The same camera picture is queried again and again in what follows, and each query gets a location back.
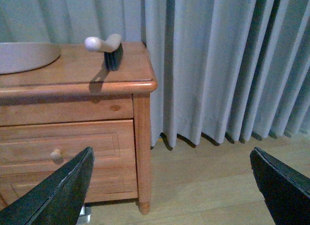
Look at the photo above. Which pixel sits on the light blue curtain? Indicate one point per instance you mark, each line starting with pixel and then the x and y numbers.
pixel 225 68

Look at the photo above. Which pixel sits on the white power strip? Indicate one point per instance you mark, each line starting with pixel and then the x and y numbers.
pixel 84 216

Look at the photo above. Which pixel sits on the white hand brush blue bristles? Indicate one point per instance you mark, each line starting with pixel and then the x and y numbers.
pixel 111 48

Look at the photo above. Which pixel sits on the wooden drawer knob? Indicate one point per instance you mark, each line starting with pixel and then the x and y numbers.
pixel 56 156

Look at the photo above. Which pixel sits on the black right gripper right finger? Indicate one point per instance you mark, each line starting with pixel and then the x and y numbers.
pixel 286 191

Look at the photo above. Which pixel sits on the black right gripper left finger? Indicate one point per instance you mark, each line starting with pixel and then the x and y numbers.
pixel 58 199

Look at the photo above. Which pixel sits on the wooden nightstand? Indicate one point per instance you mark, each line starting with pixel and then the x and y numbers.
pixel 75 103

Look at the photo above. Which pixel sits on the white plastic dustpan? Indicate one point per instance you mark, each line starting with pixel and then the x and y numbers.
pixel 20 57

